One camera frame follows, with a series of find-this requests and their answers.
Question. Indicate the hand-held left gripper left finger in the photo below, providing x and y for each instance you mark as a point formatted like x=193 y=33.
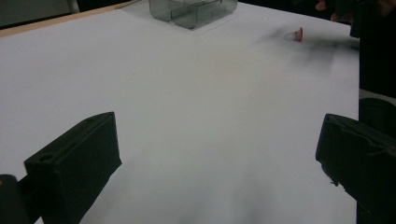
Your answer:
x=74 y=165

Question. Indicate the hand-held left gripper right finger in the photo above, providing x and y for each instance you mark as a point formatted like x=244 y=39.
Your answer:
x=358 y=158

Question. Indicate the small red and clear pushpin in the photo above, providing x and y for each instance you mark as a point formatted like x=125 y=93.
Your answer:
x=298 y=34

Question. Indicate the grey translucent plastic organizer box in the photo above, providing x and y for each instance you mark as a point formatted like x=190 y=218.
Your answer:
x=191 y=11

